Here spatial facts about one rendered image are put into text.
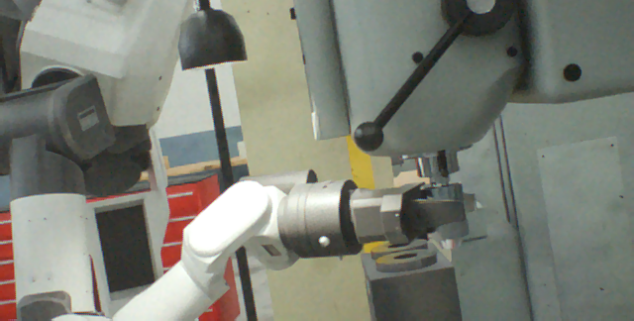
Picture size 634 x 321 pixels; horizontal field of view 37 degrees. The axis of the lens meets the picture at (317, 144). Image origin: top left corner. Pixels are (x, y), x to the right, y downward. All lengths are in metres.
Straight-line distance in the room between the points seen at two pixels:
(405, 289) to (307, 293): 1.51
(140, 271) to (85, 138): 0.50
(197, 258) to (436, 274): 0.38
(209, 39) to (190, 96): 9.13
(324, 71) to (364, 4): 0.10
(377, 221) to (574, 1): 0.31
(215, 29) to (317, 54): 0.12
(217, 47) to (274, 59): 1.78
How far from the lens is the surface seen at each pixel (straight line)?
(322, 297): 2.83
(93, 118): 1.22
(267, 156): 2.77
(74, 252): 1.17
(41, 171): 1.18
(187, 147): 10.12
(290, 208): 1.08
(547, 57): 0.96
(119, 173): 1.61
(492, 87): 0.98
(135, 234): 1.64
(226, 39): 0.99
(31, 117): 1.19
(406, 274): 1.32
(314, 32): 1.03
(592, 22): 0.97
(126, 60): 1.25
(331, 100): 1.03
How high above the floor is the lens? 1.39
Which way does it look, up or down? 3 degrees down
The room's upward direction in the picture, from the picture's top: 9 degrees counter-clockwise
